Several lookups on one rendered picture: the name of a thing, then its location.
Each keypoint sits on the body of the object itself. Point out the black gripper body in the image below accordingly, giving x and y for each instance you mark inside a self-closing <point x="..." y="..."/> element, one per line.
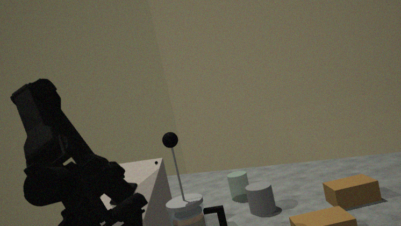
<point x="120" y="213"/>

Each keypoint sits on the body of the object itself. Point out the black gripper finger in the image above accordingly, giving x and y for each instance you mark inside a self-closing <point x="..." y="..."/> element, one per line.
<point x="136" y="220"/>

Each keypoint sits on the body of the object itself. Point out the brown rectangular block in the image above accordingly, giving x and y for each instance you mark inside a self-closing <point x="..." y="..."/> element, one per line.
<point x="335" y="216"/>
<point x="352" y="191"/>

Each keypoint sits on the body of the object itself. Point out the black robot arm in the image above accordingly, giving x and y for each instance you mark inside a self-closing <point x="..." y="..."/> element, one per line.
<point x="52" y="140"/>

